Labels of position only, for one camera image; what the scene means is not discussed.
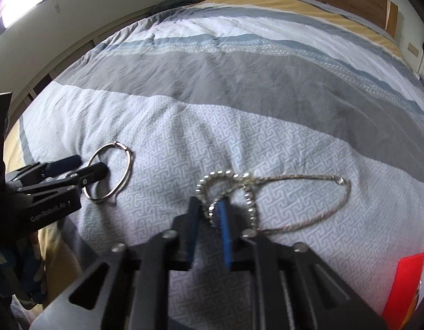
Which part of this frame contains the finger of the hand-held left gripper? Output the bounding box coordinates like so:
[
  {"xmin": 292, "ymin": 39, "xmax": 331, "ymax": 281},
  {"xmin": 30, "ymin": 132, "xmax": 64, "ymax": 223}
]
[
  {"xmin": 7, "ymin": 156, "xmax": 82, "ymax": 184},
  {"xmin": 20, "ymin": 162, "xmax": 109, "ymax": 193}
]

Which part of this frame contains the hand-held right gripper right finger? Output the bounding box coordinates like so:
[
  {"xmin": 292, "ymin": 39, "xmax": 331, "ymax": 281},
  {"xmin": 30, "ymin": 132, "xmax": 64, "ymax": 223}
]
[{"xmin": 215, "ymin": 201, "xmax": 391, "ymax": 330}]

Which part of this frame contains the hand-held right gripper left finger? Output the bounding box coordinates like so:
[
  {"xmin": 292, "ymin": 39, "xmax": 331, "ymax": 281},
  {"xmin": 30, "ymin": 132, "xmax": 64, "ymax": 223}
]
[{"xmin": 28, "ymin": 197, "xmax": 201, "ymax": 330}]

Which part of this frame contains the rhinestone bracelet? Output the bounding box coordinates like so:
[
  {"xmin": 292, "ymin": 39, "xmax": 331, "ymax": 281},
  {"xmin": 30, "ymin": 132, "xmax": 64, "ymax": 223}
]
[{"xmin": 196, "ymin": 169, "xmax": 259, "ymax": 229}]

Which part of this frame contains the large thin silver bangle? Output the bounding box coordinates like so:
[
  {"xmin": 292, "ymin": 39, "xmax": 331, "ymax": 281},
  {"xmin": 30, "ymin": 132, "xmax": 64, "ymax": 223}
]
[{"xmin": 83, "ymin": 141, "xmax": 133, "ymax": 203}]

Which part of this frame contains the silver chain bracelet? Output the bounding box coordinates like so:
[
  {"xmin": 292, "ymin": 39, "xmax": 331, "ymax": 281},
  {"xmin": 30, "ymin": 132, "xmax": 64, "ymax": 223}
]
[{"xmin": 212, "ymin": 173, "xmax": 352, "ymax": 235}]

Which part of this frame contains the red cardboard box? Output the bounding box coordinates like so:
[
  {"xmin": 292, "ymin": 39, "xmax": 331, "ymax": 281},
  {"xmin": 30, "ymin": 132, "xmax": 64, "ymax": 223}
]
[{"xmin": 382, "ymin": 251, "xmax": 424, "ymax": 330}]

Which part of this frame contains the person's left forearm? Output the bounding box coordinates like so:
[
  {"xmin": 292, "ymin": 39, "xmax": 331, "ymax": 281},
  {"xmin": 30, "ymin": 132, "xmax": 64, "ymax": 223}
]
[{"xmin": 0, "ymin": 229, "xmax": 49, "ymax": 306}]

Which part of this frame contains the striped duvet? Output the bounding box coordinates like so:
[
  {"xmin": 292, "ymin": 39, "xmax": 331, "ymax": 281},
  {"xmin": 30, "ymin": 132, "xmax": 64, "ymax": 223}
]
[{"xmin": 2, "ymin": 0, "xmax": 424, "ymax": 330}]

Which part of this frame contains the dark blue-grey cloth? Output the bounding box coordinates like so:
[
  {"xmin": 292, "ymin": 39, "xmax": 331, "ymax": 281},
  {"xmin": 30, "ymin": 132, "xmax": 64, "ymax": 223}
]
[{"xmin": 150, "ymin": 0, "xmax": 197, "ymax": 14}]

